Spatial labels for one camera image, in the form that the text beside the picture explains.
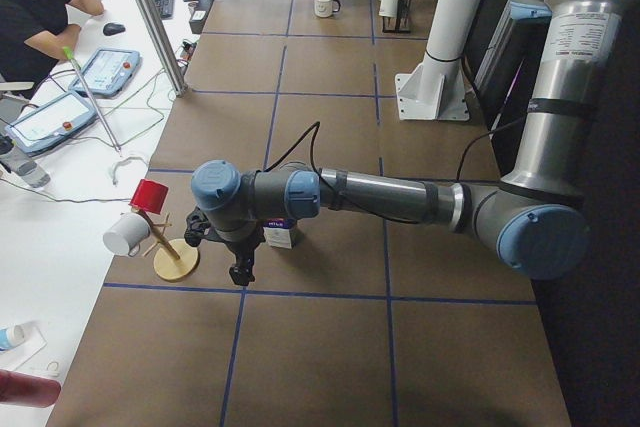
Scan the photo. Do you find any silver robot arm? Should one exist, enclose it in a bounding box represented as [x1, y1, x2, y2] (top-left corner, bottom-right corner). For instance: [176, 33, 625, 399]
[184, 0, 638, 286]

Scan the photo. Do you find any blue white milk carton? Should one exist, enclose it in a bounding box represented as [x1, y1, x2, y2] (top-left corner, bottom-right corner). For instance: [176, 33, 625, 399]
[263, 218, 297, 249]

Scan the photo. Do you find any wooden mug tree stand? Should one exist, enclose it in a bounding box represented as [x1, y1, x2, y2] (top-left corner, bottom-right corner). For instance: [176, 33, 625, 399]
[131, 208, 199, 282]

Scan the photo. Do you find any white mug on tree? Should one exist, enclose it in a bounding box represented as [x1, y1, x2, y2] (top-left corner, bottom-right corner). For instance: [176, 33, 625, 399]
[102, 212, 151, 257]

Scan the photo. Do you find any white ribbed HOME mug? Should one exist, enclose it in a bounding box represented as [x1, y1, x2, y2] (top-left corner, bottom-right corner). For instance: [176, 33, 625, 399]
[378, 0, 399, 18]

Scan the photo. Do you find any white tube roll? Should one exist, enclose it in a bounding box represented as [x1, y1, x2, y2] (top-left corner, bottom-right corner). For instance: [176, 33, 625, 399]
[0, 325, 25, 352]

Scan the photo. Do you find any aluminium frame post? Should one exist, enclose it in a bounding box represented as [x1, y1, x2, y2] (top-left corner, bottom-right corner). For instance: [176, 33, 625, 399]
[135, 0, 187, 97]

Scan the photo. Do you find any lower blue teach pendant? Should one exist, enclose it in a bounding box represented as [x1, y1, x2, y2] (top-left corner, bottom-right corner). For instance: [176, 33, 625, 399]
[5, 92, 97, 156]

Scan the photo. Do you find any black computer mouse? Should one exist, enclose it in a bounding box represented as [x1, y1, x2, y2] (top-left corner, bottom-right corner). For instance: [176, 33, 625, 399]
[102, 22, 126, 37]

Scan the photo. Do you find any upper blue teach pendant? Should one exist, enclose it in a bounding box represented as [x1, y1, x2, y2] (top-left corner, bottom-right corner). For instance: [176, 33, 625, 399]
[81, 48, 141, 98]

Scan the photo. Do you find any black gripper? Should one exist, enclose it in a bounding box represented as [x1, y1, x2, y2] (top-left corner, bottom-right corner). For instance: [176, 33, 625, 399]
[220, 227, 265, 287]

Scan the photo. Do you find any white smiley face mug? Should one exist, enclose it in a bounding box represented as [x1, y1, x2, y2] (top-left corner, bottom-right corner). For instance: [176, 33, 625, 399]
[313, 0, 341, 18]

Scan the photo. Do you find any blue teach pendant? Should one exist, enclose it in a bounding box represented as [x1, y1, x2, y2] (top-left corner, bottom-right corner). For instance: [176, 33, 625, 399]
[81, 48, 141, 98]
[5, 92, 97, 156]

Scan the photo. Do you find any person in black shirt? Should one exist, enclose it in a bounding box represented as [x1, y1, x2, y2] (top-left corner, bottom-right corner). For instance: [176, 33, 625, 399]
[1, 0, 104, 86]

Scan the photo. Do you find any red mug on tree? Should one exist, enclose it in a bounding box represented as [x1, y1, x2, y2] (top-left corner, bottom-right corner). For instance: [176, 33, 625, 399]
[129, 179, 169, 214]

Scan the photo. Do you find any black wire mug rack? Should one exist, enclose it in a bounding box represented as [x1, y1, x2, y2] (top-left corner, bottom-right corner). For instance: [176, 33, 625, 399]
[378, 0, 413, 34]

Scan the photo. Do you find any white pedestal post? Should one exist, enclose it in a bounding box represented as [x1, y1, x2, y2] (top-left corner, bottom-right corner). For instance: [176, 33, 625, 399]
[395, 0, 480, 122]

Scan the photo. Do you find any metal rod green tip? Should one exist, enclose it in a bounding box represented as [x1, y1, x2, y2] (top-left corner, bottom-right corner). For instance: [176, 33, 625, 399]
[62, 46, 122, 155]

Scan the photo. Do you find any red cylinder bottle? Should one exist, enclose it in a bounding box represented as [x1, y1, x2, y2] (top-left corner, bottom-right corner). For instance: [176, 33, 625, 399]
[1, 370, 61, 408]

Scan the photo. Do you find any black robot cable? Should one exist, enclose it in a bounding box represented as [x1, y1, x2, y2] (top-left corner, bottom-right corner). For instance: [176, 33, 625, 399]
[263, 121, 351, 208]

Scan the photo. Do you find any black camera mount wrist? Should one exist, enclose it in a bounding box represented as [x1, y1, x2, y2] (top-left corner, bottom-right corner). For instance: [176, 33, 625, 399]
[184, 207, 220, 247]

